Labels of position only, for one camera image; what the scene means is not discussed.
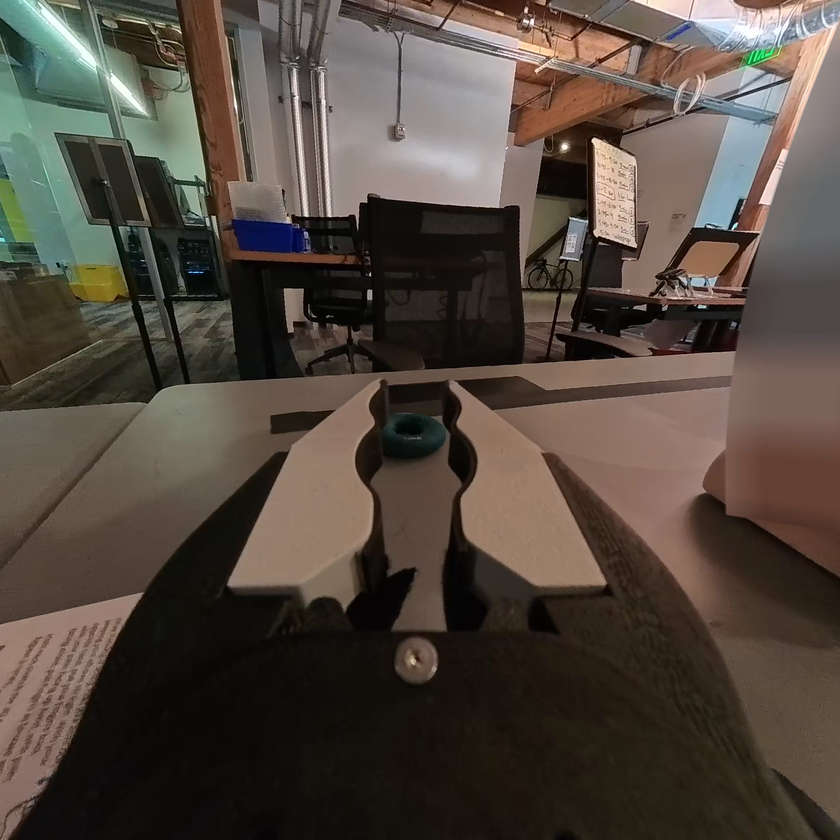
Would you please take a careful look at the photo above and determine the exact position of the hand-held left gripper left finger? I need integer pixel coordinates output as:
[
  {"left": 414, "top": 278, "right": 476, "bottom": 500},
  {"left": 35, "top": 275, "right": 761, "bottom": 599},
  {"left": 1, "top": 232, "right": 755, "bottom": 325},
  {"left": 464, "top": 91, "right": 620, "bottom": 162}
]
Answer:
[{"left": 227, "top": 378, "right": 391, "bottom": 609}]

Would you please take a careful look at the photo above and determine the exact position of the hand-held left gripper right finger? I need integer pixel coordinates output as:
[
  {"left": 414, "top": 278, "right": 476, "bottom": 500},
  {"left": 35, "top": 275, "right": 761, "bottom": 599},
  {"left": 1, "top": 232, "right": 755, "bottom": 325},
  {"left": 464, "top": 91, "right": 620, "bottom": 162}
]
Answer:
[{"left": 446, "top": 378, "right": 609, "bottom": 598}]

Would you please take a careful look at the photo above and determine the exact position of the teal grip ring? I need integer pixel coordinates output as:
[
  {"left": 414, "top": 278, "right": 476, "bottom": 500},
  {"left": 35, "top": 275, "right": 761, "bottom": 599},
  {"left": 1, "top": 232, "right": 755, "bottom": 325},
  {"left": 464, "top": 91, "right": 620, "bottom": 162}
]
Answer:
[{"left": 381, "top": 413, "right": 448, "bottom": 459}]

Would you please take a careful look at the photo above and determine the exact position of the long black tape strip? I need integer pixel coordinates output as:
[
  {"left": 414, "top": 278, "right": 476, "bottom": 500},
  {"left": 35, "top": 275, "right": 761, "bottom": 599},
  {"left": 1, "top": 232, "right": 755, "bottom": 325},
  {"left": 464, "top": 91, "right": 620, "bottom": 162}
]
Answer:
[{"left": 270, "top": 375, "right": 732, "bottom": 435}]

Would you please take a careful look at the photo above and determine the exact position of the rectangular black tape patch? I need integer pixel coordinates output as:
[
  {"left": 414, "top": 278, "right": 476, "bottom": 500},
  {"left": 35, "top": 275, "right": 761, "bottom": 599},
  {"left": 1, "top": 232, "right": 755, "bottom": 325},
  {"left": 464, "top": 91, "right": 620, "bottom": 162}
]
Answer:
[{"left": 386, "top": 375, "right": 553, "bottom": 411}]

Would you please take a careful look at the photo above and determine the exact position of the wooden desk with black legs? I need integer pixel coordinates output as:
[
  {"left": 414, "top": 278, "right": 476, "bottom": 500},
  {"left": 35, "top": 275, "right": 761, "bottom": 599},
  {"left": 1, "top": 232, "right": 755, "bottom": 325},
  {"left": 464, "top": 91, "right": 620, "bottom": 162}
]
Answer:
[{"left": 223, "top": 249, "right": 371, "bottom": 382}]

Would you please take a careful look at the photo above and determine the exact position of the black swivel office chair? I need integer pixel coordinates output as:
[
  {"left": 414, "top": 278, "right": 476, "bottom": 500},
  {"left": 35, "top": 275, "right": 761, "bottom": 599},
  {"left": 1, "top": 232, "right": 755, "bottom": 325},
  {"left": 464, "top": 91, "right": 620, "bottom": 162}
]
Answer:
[{"left": 292, "top": 214, "right": 371, "bottom": 376}]

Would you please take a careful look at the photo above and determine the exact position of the bicycle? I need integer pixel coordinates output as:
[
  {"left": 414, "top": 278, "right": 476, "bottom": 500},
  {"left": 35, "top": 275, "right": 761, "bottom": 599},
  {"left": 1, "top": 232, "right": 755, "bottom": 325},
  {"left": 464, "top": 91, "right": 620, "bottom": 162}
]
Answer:
[{"left": 527, "top": 257, "right": 575, "bottom": 291}]

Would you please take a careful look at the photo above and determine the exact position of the wooden side table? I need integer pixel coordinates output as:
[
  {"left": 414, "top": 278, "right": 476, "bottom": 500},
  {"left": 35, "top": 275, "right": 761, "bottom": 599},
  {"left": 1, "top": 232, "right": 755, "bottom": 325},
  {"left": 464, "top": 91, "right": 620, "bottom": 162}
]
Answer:
[{"left": 586, "top": 287, "right": 749, "bottom": 358}]

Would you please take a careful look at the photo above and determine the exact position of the black mesh office chair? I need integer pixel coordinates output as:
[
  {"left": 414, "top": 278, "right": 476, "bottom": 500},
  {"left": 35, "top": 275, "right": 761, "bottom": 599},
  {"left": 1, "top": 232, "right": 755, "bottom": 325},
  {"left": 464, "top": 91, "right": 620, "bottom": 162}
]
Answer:
[{"left": 357, "top": 195, "right": 526, "bottom": 373}]

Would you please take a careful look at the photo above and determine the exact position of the black server rack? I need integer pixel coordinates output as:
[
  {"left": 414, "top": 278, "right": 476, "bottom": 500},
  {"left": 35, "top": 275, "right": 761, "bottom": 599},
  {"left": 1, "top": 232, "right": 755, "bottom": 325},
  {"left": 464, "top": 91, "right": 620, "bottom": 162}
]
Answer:
[{"left": 176, "top": 226, "right": 225, "bottom": 298}]

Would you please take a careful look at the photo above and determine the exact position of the blue plastic bin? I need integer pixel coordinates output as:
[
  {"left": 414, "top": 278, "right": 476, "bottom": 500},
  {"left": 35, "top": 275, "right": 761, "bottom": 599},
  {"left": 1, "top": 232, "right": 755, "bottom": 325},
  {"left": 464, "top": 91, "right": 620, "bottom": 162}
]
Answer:
[{"left": 231, "top": 218, "right": 295, "bottom": 253}]

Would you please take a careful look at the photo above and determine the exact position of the printed instruction paper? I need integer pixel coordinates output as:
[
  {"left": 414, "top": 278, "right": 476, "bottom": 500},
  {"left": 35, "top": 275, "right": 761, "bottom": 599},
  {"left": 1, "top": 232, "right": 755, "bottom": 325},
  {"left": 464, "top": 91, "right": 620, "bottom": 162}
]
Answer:
[{"left": 0, "top": 592, "right": 144, "bottom": 805}]

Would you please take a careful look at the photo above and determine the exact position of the yellow floor bin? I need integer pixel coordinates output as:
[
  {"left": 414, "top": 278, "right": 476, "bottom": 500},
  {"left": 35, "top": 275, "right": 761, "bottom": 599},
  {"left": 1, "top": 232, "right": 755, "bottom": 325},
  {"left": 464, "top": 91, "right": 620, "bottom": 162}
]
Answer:
[{"left": 69, "top": 264, "right": 127, "bottom": 303}]

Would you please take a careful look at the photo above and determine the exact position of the bubble wrap sheet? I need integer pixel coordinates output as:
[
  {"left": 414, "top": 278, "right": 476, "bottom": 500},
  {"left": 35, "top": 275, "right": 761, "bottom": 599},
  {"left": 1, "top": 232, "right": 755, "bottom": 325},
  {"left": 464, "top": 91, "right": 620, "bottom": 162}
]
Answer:
[{"left": 227, "top": 180, "right": 290, "bottom": 223}]

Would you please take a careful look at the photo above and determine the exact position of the tan-backed chair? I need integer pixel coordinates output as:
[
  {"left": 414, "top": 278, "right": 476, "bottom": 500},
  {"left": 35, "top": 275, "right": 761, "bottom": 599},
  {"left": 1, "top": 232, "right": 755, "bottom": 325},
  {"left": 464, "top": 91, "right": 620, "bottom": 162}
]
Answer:
[{"left": 669, "top": 227, "right": 762, "bottom": 290}]

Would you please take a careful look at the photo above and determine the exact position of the stack of cardboard boxes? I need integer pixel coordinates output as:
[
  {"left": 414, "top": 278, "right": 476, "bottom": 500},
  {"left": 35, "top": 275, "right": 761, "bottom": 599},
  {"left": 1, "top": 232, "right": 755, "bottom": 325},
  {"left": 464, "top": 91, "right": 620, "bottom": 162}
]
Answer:
[{"left": 0, "top": 261, "right": 91, "bottom": 387}]

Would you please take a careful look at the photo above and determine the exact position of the handwritten whiteboard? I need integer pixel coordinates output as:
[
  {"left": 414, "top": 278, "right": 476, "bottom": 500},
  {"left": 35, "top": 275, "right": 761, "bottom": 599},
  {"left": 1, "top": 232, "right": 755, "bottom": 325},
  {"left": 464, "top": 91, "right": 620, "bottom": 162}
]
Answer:
[{"left": 587, "top": 136, "right": 639, "bottom": 253}]

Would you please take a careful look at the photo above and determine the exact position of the framed sign stand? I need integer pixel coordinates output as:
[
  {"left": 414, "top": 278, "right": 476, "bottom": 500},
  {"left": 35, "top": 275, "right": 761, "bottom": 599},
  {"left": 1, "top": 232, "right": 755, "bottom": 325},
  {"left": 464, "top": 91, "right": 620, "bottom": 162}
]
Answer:
[
  {"left": 134, "top": 155, "right": 193, "bottom": 385},
  {"left": 54, "top": 131, "right": 164, "bottom": 389}
]

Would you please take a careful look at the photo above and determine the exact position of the rectangular metal air duct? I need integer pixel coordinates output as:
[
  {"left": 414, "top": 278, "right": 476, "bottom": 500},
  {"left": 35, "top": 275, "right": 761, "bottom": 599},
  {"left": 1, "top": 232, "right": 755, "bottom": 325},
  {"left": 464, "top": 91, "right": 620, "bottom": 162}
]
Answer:
[{"left": 550, "top": 0, "right": 713, "bottom": 48}]

